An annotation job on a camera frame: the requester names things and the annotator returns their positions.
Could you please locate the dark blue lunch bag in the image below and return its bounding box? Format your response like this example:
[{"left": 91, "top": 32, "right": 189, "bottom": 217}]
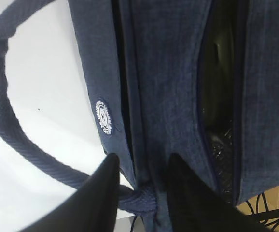
[{"left": 0, "top": 0, "right": 279, "bottom": 232}]

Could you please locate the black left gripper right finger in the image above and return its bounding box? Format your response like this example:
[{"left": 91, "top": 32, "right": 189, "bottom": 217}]
[{"left": 167, "top": 154, "right": 260, "bottom": 232}]

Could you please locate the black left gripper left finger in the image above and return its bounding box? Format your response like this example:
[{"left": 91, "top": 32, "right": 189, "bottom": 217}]
[{"left": 22, "top": 154, "right": 119, "bottom": 232}]

